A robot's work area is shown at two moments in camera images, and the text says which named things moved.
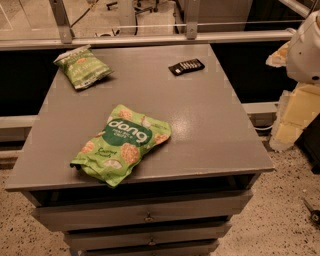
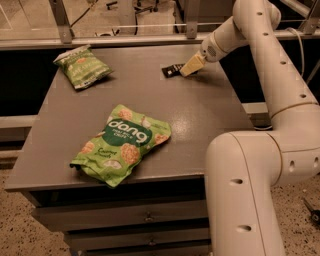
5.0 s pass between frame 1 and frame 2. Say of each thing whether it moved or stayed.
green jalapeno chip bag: stayed
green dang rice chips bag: stayed
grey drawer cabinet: stayed
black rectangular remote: moved
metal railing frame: stayed
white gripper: moved
